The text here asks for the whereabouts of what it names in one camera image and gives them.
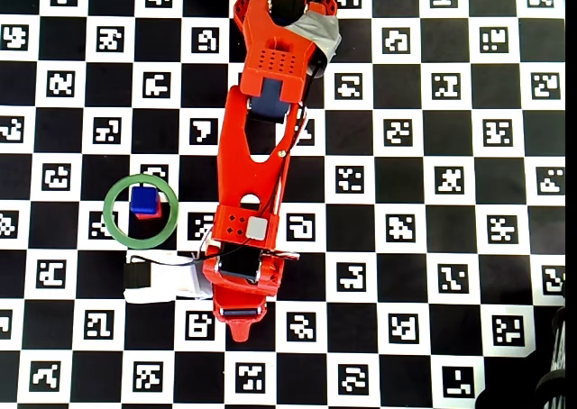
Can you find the red cube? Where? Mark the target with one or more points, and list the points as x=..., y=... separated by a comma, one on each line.
x=151, y=215

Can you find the red robot base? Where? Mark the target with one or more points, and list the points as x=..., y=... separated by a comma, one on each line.
x=239, y=10

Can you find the red robot arm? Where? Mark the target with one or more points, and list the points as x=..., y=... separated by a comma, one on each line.
x=252, y=157

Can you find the black flexible tripod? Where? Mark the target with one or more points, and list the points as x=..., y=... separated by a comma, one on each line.
x=556, y=359

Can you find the black white marker checkerboard mat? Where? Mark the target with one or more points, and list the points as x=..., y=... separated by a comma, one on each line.
x=405, y=247

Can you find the blue cube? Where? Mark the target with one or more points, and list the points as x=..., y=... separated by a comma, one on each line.
x=143, y=199

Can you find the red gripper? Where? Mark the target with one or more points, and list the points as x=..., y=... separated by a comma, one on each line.
x=242, y=313

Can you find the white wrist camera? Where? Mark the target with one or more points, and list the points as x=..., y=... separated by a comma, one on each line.
x=171, y=280

